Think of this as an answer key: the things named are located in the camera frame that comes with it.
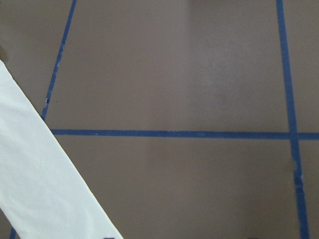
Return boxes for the cream cat print t-shirt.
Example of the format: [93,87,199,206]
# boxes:
[0,64,121,239]

